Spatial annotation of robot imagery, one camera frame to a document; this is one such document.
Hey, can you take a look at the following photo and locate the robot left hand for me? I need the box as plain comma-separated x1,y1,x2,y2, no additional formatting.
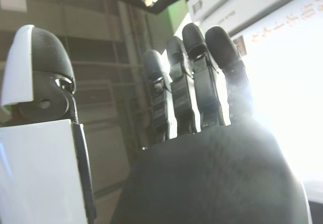
0,23,313,224

